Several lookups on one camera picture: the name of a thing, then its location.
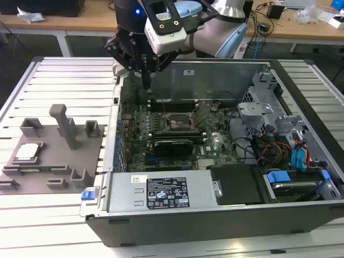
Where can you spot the white case wall sticker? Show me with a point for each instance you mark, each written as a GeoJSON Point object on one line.
{"type": "Point", "coordinates": [189, 72]}

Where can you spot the white cardboard box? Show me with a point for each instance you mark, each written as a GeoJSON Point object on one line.
{"type": "Point", "coordinates": [337, 22]}

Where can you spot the black monitor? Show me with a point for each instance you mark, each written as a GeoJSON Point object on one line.
{"type": "Point", "coordinates": [32, 5]}

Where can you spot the white barcode sticker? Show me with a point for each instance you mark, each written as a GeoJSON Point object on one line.
{"type": "Point", "coordinates": [137, 179]}

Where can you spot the black power adapter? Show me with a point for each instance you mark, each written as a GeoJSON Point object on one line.
{"type": "Point", "coordinates": [264, 28]}

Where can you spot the black power supply label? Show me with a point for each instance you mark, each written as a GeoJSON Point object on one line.
{"type": "Point", "coordinates": [168, 192]}

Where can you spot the blue box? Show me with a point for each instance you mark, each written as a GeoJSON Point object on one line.
{"type": "Point", "coordinates": [336, 4]}

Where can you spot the crumpled white paper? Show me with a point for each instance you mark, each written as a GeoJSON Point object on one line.
{"type": "Point", "coordinates": [29, 16]}

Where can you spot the silver chipset heatsink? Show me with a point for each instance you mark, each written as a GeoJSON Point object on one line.
{"type": "Point", "coordinates": [206, 163]}

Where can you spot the black RAM slot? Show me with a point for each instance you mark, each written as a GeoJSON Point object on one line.
{"type": "Point", "coordinates": [177, 101]}
{"type": "Point", "coordinates": [199, 139]}
{"type": "Point", "coordinates": [188, 133]}

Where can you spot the black plastic shroud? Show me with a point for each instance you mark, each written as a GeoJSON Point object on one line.
{"type": "Point", "coordinates": [236, 185]}

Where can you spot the CPU socket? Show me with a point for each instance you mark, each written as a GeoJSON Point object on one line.
{"type": "Point", "coordinates": [178, 122]}

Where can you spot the round coin battery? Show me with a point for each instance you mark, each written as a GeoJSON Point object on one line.
{"type": "Point", "coordinates": [214, 108]}

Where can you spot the blue disk carrier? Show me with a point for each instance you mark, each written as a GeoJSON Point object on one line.
{"type": "Point", "coordinates": [278, 176]}

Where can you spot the small black box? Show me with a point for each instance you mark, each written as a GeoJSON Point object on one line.
{"type": "Point", "coordinates": [275, 11]}

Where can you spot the green RAM stick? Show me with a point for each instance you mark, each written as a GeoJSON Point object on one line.
{"type": "Point", "coordinates": [44, 169]}

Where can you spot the clear plastic bag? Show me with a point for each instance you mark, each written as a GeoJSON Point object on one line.
{"type": "Point", "coordinates": [306, 14]}

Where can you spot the white power strip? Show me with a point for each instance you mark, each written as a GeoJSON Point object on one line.
{"type": "Point", "coordinates": [242, 52]}

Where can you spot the silver power supply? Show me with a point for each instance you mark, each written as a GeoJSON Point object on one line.
{"type": "Point", "coordinates": [123, 193]}

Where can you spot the thin metal locking lever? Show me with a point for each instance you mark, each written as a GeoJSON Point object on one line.
{"type": "Point", "coordinates": [163, 107]}
{"type": "Point", "coordinates": [201, 122]}

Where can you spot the wooden desk white legs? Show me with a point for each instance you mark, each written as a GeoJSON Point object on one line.
{"type": "Point", "coordinates": [32, 25]}
{"type": "Point", "coordinates": [88, 22]}

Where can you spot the black hard disk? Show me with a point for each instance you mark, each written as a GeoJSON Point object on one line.
{"type": "Point", "coordinates": [293, 186]}

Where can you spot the black expansion slot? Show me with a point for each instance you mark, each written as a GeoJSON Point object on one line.
{"type": "Point", "coordinates": [166, 162]}

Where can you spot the black graphics card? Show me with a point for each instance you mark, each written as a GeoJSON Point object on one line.
{"type": "Point", "coordinates": [173, 147]}

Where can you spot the silver CPU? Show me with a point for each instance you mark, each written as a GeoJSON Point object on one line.
{"type": "Point", "coordinates": [27, 151]}

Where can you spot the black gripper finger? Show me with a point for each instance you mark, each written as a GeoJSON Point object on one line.
{"type": "Point", "coordinates": [121, 52]}
{"type": "Point", "coordinates": [164, 63]}

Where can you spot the black open PC case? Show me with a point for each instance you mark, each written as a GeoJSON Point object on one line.
{"type": "Point", "coordinates": [188, 228]}

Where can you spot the green motherboard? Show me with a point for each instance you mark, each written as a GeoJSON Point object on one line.
{"type": "Point", "coordinates": [223, 158]}

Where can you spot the blue case latch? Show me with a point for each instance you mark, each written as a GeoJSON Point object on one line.
{"type": "Point", "coordinates": [87, 194]}

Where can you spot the grey parts rack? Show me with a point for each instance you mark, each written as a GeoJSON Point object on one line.
{"type": "Point", "coordinates": [53, 161]}

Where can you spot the grey laptop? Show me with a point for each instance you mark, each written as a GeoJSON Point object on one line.
{"type": "Point", "coordinates": [298, 2]}

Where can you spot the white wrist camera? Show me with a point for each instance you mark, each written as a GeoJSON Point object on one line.
{"type": "Point", "coordinates": [166, 40]}

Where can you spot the black cylinder capacitor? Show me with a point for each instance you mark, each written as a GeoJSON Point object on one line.
{"type": "Point", "coordinates": [142, 95]}

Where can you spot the silver metal drive cage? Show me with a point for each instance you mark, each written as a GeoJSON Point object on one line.
{"type": "Point", "coordinates": [255, 110]}

